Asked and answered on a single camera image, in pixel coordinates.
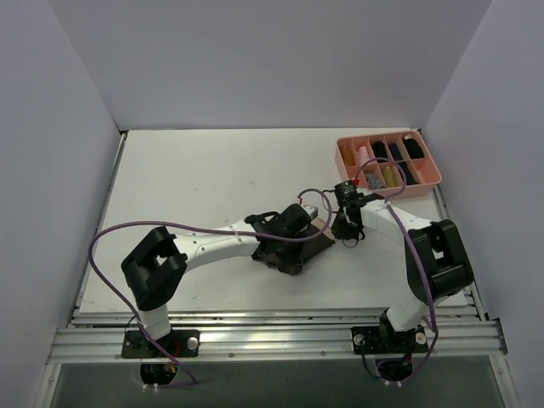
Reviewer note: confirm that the black rolled garment lower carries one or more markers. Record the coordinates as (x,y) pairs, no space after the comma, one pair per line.
(410,180)

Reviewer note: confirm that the yellow rolled garment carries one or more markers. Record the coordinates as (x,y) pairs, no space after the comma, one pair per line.
(389,177)

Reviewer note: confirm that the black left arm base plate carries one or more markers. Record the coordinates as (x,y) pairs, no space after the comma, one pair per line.
(183,343)

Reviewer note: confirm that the grey patterned rolled garment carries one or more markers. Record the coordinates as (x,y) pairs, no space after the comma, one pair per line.
(374,182)

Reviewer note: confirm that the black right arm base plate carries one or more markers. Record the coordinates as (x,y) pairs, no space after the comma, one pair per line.
(374,340)

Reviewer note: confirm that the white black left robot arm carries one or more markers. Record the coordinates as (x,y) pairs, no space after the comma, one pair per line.
(155,267)

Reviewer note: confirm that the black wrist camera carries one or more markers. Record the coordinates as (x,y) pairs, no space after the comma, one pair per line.
(294,220)
(346,192)

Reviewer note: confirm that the pink divided storage box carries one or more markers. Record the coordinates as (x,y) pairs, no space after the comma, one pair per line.
(395,164)

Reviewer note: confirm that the brown underwear cream waistband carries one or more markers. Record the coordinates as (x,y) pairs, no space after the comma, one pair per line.
(315,246)

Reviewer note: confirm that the aluminium frame rail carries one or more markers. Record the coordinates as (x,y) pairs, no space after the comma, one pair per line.
(272,335)

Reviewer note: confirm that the black white rolled garment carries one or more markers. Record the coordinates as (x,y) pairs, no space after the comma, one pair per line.
(414,150)

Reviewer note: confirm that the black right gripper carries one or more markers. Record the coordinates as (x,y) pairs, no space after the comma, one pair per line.
(348,220)

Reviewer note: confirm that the orange rolled garment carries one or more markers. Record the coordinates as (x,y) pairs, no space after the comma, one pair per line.
(347,156)

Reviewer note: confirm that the dark blue rolled garment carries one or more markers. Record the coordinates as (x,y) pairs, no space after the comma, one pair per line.
(395,152)

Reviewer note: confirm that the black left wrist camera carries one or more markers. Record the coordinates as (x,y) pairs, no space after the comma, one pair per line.
(294,220)

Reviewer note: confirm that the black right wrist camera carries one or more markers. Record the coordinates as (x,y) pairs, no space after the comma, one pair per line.
(346,192)

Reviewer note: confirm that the pink white rolled garment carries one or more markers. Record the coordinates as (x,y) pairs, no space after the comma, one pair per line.
(363,154)

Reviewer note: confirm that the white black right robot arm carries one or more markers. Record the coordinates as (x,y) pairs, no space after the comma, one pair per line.
(436,262)

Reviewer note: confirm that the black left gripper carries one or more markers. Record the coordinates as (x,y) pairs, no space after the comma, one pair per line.
(303,245)

